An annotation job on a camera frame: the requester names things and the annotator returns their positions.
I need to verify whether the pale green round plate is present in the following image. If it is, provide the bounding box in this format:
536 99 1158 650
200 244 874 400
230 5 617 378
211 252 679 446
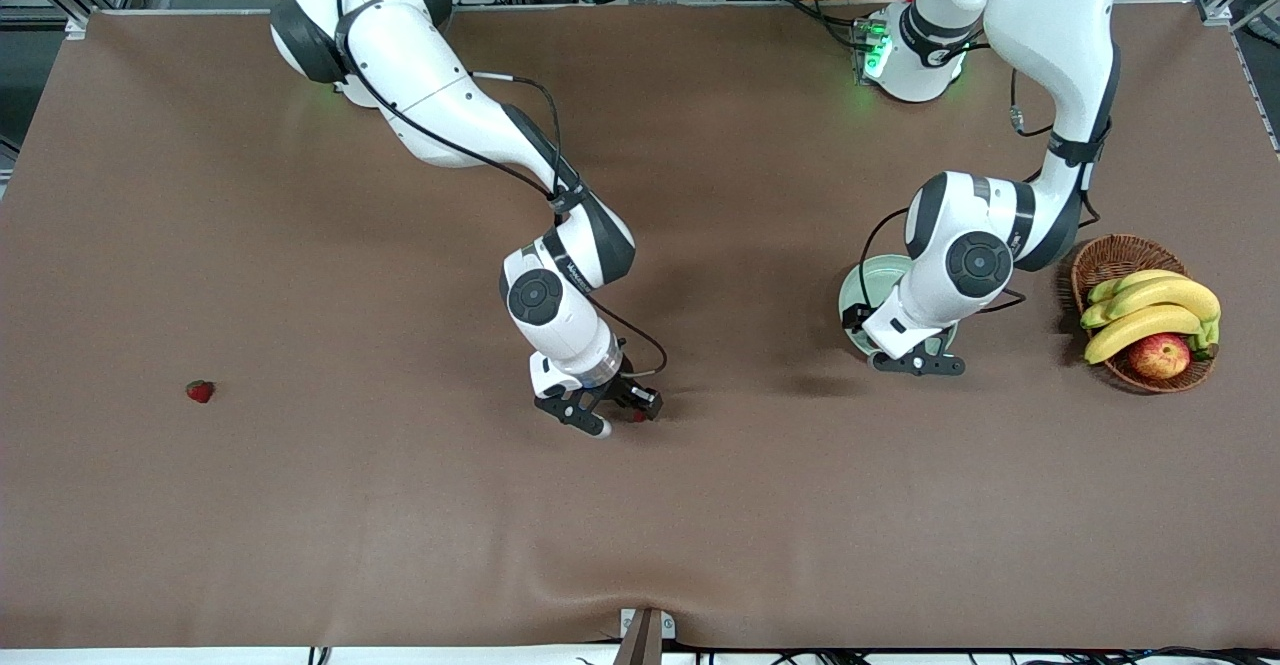
838 254 959 358

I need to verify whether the brown table cover mat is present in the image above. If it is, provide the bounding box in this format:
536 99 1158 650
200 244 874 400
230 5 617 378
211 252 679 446
0 0 1280 651

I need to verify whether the brown wicker basket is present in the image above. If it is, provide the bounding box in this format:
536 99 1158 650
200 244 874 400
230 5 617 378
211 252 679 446
1070 234 1219 394

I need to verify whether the small yellow-green banana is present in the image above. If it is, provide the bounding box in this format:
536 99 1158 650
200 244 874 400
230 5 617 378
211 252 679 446
1088 269 1186 306

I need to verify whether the plump yellow banana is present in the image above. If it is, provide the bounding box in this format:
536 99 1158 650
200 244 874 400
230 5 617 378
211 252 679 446
1084 305 1206 366

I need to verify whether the red yellow apple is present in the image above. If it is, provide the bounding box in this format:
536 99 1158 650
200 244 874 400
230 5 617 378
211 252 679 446
1127 333 1193 380

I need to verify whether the yellow banana bunch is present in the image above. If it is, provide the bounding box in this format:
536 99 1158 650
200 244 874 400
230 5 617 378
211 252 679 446
1080 277 1222 331

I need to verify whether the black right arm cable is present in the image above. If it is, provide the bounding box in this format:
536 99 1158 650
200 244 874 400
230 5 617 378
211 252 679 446
335 0 668 378

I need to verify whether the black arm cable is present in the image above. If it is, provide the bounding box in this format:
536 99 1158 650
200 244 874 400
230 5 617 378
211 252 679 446
855 65 1101 331
335 0 668 378

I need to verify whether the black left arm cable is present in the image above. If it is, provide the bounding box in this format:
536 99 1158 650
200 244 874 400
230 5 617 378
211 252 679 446
855 65 1101 331

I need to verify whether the grey metal clamp bracket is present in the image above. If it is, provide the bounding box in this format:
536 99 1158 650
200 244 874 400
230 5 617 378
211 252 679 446
612 608 677 665

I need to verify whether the long aluminium frame rail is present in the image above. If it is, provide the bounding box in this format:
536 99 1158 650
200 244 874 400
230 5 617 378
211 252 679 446
1195 0 1280 156

